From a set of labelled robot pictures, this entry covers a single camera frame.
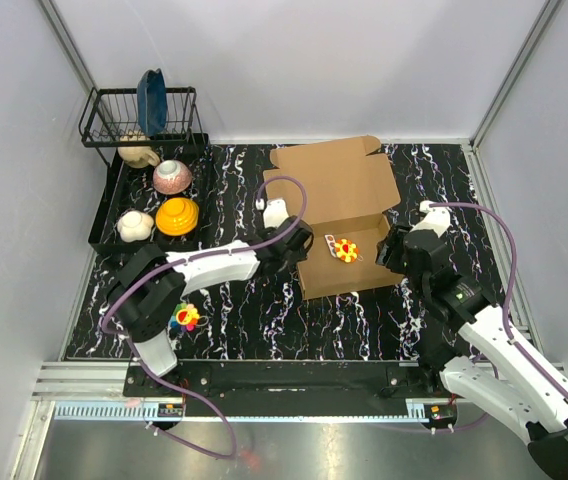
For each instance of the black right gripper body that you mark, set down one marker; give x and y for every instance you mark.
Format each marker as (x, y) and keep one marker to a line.
(394, 239)

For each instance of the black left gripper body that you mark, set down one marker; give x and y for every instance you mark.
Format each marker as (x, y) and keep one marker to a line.
(296, 257)

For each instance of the red yellow flower toy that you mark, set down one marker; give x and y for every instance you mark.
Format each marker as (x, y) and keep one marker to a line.
(343, 249)

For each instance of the brown cardboard box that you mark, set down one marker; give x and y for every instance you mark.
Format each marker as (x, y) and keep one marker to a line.
(350, 186)

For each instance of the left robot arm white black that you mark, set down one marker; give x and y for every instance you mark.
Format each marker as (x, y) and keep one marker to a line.
(152, 284)

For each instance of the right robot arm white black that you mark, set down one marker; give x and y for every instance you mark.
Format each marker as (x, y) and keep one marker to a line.
(527, 394)

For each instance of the black tray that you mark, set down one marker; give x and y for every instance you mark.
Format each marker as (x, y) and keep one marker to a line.
(130, 189)

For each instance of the orange ribbed bowl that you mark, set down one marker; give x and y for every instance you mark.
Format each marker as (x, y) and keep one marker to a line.
(177, 216)

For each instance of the rainbow flower toy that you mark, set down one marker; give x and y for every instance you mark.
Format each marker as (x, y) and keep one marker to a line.
(186, 317)

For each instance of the pink patterned bowl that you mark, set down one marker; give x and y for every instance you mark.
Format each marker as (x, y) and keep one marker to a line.
(171, 177)

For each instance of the beige mug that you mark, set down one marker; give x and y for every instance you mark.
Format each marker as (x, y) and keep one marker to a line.
(137, 157)

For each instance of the blue plate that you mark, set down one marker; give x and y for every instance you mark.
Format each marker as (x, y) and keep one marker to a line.
(152, 103)

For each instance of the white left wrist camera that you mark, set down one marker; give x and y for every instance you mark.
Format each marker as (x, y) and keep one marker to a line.
(274, 212)

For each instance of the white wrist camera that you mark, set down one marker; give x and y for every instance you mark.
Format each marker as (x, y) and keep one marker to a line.
(435, 219)
(274, 212)

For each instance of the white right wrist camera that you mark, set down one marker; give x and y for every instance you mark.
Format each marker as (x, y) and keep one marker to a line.
(435, 219)

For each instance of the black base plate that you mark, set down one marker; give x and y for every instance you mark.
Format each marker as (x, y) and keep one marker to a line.
(285, 389)

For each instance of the black wire dish rack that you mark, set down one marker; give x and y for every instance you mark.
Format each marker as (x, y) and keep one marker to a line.
(114, 116)

